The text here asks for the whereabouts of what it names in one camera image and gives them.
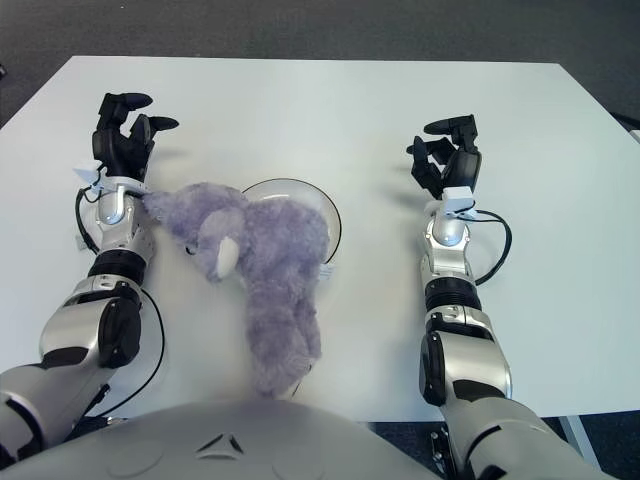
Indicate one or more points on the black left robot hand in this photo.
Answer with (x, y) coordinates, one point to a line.
(120, 150)

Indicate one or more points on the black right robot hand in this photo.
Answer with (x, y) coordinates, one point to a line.
(462, 167)

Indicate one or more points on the purple plush bunny doll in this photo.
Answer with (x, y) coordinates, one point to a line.
(280, 250)

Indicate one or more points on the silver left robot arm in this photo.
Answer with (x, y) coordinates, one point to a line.
(105, 280)

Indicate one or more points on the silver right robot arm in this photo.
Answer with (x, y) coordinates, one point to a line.
(450, 280)

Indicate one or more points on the white plate with black rim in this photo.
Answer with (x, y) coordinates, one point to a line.
(295, 192)

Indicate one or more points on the grey table leg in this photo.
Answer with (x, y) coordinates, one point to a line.
(577, 445)

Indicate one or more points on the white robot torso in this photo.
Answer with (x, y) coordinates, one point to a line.
(225, 450)

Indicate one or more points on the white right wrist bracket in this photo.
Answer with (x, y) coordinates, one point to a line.
(457, 197)

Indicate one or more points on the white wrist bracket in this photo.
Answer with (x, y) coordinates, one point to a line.
(457, 197)
(122, 182)

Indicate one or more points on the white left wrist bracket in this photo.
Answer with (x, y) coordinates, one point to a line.
(122, 182)

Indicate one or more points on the black metal stand bracket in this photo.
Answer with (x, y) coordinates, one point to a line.
(439, 450)

